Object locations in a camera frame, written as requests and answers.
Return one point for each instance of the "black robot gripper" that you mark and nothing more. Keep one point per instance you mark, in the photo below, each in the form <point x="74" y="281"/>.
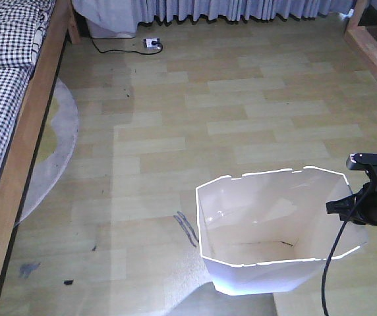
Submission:
<point x="366" y="208"/>

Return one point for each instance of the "white plastic trash bin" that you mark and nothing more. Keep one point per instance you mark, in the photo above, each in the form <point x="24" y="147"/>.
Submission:
<point x="269" y="232"/>

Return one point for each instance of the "wooden bed frame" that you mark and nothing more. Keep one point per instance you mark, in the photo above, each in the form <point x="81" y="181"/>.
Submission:
<point x="24" y="144"/>

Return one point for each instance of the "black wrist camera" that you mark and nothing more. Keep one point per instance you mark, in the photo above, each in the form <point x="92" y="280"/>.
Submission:
<point x="363" y="162"/>

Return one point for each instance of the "floor power outlet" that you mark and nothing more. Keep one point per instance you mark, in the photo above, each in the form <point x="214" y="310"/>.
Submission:
<point x="152" y="43"/>

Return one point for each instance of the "black white checkered bedding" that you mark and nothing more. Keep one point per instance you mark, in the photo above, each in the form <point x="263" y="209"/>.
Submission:
<point x="23" y="28"/>

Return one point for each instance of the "light grey curtain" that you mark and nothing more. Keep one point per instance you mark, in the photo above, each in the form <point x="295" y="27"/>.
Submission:
<point x="124" y="16"/>

